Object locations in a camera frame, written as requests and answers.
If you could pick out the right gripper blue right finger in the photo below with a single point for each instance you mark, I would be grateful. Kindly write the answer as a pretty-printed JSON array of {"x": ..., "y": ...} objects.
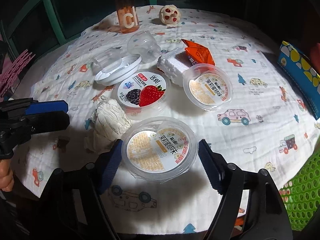
[{"x": 211, "y": 168}]

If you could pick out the pink patterned object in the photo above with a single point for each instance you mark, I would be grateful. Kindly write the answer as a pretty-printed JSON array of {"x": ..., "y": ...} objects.
[{"x": 11, "y": 74}]

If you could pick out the clear plastic cup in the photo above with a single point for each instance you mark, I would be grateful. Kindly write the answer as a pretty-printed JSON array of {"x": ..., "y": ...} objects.
[{"x": 145, "y": 45}]

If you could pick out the orange snack wrapper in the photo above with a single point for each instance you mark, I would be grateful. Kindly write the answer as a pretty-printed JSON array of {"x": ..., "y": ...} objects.
[{"x": 197, "y": 53}]

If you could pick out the orange water bottle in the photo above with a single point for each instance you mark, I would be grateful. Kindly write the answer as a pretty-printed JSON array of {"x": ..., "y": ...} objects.
[{"x": 127, "y": 16}]

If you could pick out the white skull squishy toy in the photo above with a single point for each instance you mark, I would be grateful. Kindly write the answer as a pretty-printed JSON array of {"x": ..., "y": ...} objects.
[{"x": 169, "y": 15}]

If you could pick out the jelly cup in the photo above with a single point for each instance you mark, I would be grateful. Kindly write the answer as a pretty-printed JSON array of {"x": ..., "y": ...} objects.
[
  {"x": 208, "y": 87},
  {"x": 159, "y": 149}
]

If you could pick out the person's left hand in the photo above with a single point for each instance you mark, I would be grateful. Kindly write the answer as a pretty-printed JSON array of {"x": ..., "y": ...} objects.
[{"x": 6, "y": 176}]

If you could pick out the white paper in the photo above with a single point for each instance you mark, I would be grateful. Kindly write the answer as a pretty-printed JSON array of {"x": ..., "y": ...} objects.
[{"x": 109, "y": 122}]

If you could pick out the berry yogurt cup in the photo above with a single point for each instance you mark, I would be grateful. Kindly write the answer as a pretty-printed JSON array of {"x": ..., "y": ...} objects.
[{"x": 144, "y": 94}]

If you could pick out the white printed cartoon tablecloth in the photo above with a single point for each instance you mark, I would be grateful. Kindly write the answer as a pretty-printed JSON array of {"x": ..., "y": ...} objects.
[{"x": 280, "y": 135}]

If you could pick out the blue yellow tissue box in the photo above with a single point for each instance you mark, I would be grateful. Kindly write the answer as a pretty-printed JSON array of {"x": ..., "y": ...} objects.
[{"x": 298, "y": 68}]

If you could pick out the red apple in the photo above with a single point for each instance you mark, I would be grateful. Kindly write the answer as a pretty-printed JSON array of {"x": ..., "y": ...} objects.
[{"x": 315, "y": 55}]

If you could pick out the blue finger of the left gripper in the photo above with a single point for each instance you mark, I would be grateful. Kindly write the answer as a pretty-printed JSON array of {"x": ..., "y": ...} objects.
[
  {"x": 46, "y": 122},
  {"x": 46, "y": 107}
]

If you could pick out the green window frame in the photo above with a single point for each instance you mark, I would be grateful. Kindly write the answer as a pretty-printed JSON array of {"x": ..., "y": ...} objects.
[{"x": 41, "y": 26}]

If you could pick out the clear square plastic container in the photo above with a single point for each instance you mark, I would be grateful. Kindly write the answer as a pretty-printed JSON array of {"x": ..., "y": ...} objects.
[{"x": 107, "y": 61}]

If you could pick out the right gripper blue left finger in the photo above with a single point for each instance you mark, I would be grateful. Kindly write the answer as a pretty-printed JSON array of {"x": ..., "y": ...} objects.
[{"x": 109, "y": 163}]

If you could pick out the white plastic cup lid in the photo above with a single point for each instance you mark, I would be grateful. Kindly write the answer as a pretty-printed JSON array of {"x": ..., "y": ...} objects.
[{"x": 112, "y": 75}]

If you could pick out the green plastic mesh basket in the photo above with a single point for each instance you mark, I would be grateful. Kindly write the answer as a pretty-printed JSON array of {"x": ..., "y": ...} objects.
[{"x": 301, "y": 194}]

